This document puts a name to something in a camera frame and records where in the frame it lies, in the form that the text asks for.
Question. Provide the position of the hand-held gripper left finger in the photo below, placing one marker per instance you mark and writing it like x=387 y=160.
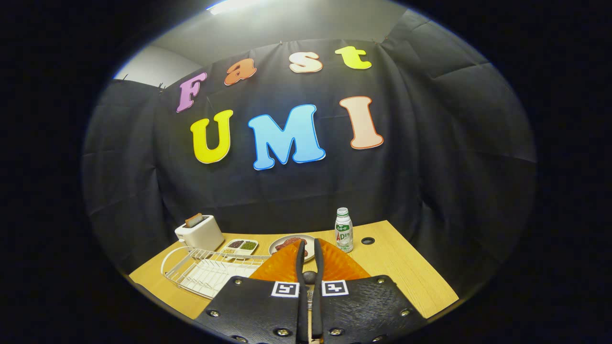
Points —
x=258 y=308

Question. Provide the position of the white toaster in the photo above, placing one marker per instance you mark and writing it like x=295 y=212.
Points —
x=203 y=236

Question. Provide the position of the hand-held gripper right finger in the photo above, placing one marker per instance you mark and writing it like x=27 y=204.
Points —
x=363 y=308

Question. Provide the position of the white green drink bottle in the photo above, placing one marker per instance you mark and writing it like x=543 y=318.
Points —
x=344 y=231

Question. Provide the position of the white ribbed drain tray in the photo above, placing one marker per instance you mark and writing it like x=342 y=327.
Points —
x=215 y=277

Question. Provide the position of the black backdrop cloth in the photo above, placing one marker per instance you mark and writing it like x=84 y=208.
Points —
x=430 y=143

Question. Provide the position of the red meat piece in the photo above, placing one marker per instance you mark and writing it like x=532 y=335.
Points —
x=284 y=247
x=292 y=241

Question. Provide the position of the toast slice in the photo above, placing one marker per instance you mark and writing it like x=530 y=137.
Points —
x=193 y=220

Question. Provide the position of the white compartment tray with beans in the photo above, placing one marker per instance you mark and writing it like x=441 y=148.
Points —
x=241 y=246

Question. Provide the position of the beige round plate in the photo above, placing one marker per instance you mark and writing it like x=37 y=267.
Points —
x=273 y=248

